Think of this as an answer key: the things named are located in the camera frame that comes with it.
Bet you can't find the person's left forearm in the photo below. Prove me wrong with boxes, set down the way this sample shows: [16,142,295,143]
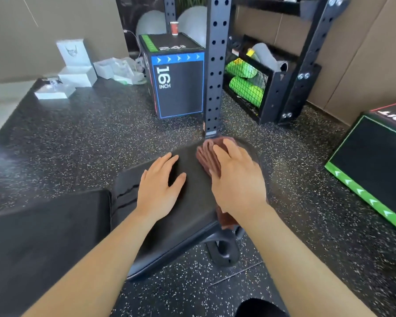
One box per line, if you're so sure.
[21,207,159,317]

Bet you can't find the person's right forearm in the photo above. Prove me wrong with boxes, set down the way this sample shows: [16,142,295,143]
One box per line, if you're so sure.
[232,203,377,317]

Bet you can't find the flat white box tray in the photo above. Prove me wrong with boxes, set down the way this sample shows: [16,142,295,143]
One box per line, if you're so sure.
[34,83,76,100]

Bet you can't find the black perforated steel rack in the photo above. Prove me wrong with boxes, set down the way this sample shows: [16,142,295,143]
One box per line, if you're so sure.
[163,0,352,139]

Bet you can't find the white cable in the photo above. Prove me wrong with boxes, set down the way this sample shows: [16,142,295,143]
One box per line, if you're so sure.
[124,29,143,60]

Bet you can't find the black wire storage basket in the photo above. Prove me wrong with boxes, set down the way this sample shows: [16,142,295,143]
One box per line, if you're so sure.
[223,34,323,125]

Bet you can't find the black padded weight bench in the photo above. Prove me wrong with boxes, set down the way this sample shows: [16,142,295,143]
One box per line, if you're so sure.
[0,138,263,317]

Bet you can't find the person's right leg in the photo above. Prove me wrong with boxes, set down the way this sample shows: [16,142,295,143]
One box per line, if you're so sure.
[234,297,290,317]

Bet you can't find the brown cleaning cloth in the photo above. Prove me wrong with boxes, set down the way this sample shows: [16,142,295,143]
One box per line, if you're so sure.
[195,136,271,230]

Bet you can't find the white printed box lid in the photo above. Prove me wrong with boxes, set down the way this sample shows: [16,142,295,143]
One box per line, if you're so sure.
[56,39,93,68]

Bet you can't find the person's right hand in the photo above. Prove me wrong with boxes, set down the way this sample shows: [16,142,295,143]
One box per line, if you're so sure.
[208,138,268,219]

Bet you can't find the black plyo box coloured borders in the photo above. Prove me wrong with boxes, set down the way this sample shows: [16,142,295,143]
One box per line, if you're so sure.
[138,32,206,120]
[325,100,396,238]

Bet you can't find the person's left hand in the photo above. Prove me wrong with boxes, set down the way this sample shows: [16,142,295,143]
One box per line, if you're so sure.
[136,152,188,224]

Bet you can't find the grey rolled mat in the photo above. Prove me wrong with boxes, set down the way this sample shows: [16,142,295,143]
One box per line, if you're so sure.
[250,42,289,72]

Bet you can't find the green foam roller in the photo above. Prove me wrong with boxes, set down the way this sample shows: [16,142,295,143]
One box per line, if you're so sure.
[228,75,265,109]
[224,57,259,80]

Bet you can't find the white exercise ball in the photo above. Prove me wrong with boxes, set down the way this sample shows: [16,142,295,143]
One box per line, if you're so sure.
[135,9,167,37]
[176,5,208,48]

